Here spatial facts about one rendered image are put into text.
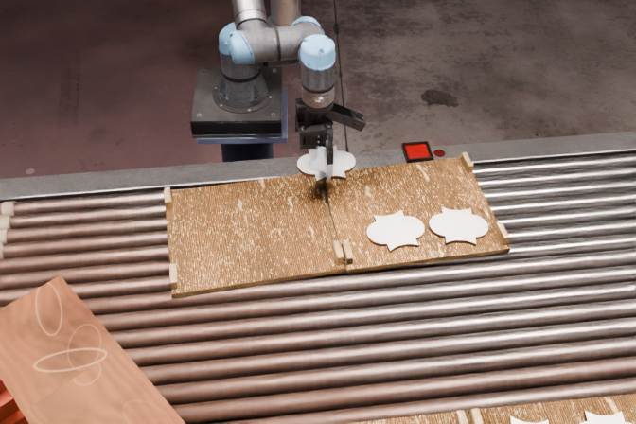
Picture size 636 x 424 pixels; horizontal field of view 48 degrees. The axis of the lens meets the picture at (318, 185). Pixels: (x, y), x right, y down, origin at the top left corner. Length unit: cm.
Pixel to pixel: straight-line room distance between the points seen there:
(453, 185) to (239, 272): 62
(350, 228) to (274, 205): 21
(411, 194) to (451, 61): 234
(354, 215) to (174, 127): 198
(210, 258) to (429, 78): 249
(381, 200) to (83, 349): 83
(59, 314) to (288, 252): 54
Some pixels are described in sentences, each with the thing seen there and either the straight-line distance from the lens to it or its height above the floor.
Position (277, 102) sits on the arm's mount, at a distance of 221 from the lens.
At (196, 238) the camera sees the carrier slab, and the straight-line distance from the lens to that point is 181.
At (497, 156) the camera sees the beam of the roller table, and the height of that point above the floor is 92.
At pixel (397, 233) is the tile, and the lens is 180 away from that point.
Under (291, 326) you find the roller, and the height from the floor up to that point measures 91.
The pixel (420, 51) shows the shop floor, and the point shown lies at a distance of 425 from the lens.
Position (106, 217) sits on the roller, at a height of 91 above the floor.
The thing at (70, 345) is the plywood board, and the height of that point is 104.
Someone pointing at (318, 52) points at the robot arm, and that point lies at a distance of 157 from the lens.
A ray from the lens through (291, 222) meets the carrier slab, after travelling 183.
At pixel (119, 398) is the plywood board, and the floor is 104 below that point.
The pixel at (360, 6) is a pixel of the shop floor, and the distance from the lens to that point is 466.
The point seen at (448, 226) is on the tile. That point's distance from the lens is 183.
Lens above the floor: 224
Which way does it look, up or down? 43 degrees down
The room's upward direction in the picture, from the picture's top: 1 degrees clockwise
